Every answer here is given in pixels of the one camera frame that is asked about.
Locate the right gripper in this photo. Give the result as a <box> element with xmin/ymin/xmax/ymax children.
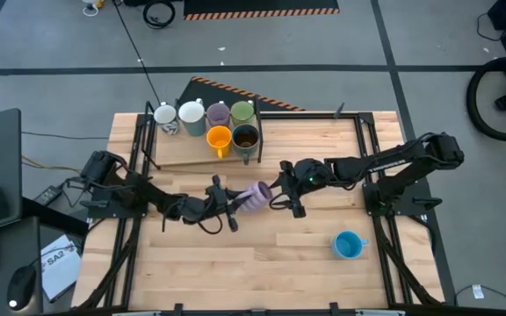
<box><xmin>271</xmin><ymin>158</ymin><xmax>333</xmax><ymax>219</ymax></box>

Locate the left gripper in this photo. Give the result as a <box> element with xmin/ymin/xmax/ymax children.
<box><xmin>176</xmin><ymin>174</ymin><xmax>254</xmax><ymax>233</ymax></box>

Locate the lavender bulbous ribbed mug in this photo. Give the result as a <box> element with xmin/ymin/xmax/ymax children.
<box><xmin>237</xmin><ymin>180</ymin><xmax>275</xmax><ymax>214</ymax></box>

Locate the orange yellow mug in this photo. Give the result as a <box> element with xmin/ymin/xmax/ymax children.
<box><xmin>205</xmin><ymin>125</ymin><xmax>234</xmax><ymax>160</ymax></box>

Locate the dark green speckled mug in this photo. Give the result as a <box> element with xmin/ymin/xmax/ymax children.
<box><xmin>230</xmin><ymin>123</ymin><xmax>261</xmax><ymax>166</ymax></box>

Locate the purple ribbed mug white handle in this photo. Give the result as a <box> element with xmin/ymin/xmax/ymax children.
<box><xmin>205</xmin><ymin>101</ymin><xmax>232</xmax><ymax>129</ymax></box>

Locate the light green mug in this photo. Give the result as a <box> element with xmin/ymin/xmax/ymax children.
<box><xmin>229</xmin><ymin>99</ymin><xmax>257</xmax><ymax>127</ymax></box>

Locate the teal mug white handle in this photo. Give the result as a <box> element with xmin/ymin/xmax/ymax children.
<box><xmin>177</xmin><ymin>98</ymin><xmax>207</xmax><ymax>137</ymax></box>

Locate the blue white leaf-pattern mug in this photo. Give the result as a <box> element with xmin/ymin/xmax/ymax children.
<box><xmin>152</xmin><ymin>103</ymin><xmax>180</xmax><ymax>137</ymax></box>

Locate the light blue mug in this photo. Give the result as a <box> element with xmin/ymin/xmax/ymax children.
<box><xmin>332</xmin><ymin>230</ymin><xmax>370</xmax><ymax>261</ymax></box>

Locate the triangular hazard-striped floor mat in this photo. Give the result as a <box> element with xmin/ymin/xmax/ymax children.
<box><xmin>177</xmin><ymin>75</ymin><xmax>307</xmax><ymax>113</ymax></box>

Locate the white SA2 booklet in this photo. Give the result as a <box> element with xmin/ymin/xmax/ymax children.
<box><xmin>40</xmin><ymin>234</ymin><xmax>83</xmax><ymax>304</ymax></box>

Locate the black power adapter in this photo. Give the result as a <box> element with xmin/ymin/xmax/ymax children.
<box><xmin>33</xmin><ymin>185</ymin><xmax>63</xmax><ymax>206</ymax></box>

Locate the rectangular hazard-striped floor mat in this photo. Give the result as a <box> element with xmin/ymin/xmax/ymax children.
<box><xmin>183</xmin><ymin>0</ymin><xmax>340</xmax><ymax>22</ymax></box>

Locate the black computer mouse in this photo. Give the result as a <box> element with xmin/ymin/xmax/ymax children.
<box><xmin>5</xmin><ymin>264</ymin><xmax>38</xmax><ymax>312</ymax></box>

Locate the dark grey desk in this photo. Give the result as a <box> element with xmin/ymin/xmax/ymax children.
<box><xmin>0</xmin><ymin>197</ymin><xmax>90</xmax><ymax>316</ymax></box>

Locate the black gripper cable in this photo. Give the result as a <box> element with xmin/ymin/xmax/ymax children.
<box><xmin>269</xmin><ymin>192</ymin><xmax>300</xmax><ymax>211</ymax></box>

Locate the wooden shelf black frame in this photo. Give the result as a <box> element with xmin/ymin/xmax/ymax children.
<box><xmin>141</xmin><ymin>99</ymin><xmax>265</xmax><ymax>170</ymax></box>

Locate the black aluminium rig frame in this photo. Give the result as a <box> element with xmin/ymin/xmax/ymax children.
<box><xmin>70</xmin><ymin>103</ymin><xmax>456</xmax><ymax>316</ymax></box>

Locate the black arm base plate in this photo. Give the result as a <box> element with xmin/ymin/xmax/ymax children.
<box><xmin>361</xmin><ymin>182</ymin><xmax>443</xmax><ymax>217</ymax></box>
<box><xmin>86</xmin><ymin>183</ymin><xmax>152</xmax><ymax>219</ymax></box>

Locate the yellow floor cable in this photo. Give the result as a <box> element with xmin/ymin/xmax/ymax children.
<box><xmin>21</xmin><ymin>154</ymin><xmax>83</xmax><ymax>176</ymax></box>

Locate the coiled black cable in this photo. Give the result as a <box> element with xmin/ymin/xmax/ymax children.
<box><xmin>141</xmin><ymin>0</ymin><xmax>177</xmax><ymax>30</ymax></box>

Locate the long black floor cable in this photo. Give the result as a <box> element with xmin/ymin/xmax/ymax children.
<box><xmin>112</xmin><ymin>0</ymin><xmax>166</xmax><ymax>111</ymax></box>

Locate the black vacuum hose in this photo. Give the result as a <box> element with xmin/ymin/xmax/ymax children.
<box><xmin>466</xmin><ymin>56</ymin><xmax>506</xmax><ymax>142</ymax></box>

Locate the thin black cable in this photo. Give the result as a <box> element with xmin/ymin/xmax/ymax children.
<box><xmin>454</xmin><ymin>284</ymin><xmax>506</xmax><ymax>311</ymax></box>

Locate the white plug with cord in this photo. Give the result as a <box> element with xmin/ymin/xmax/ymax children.
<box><xmin>80</xmin><ymin>0</ymin><xmax>105</xmax><ymax>18</ymax></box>

